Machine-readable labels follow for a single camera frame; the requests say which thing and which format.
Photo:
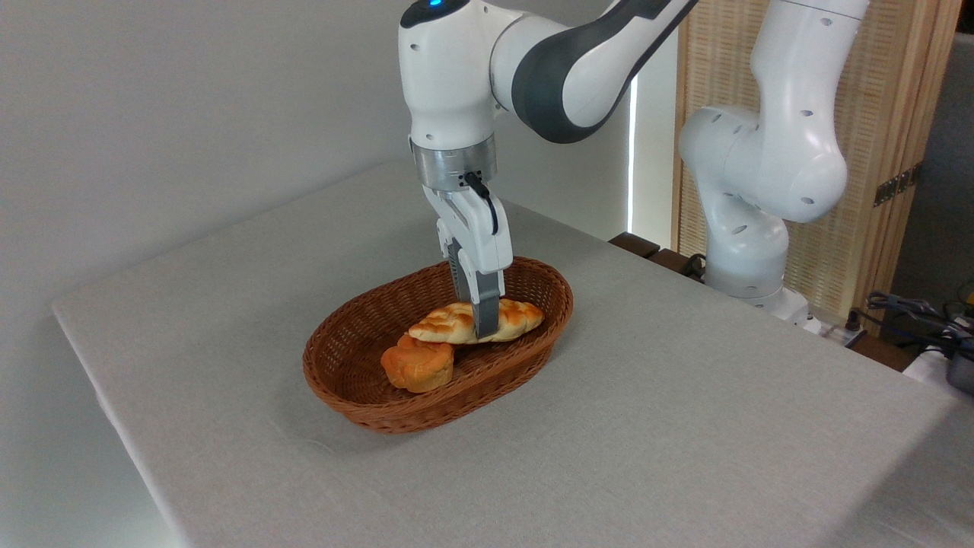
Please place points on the dark metal screen hinge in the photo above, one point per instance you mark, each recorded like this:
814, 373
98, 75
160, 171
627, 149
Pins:
898, 185

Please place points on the grey tablecloth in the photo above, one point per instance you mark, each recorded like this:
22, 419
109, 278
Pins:
685, 426

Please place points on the white power strip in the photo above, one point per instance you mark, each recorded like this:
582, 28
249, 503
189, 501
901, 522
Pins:
833, 331

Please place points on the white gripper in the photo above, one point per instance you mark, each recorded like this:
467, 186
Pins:
479, 232

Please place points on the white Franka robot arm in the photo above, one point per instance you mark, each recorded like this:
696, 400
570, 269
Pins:
456, 84

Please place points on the round orange bread roll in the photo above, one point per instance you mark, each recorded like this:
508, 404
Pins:
418, 369

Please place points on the brown wicker basket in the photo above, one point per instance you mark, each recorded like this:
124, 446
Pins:
358, 335

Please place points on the braided bread loaf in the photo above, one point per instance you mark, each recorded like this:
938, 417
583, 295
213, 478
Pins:
445, 326

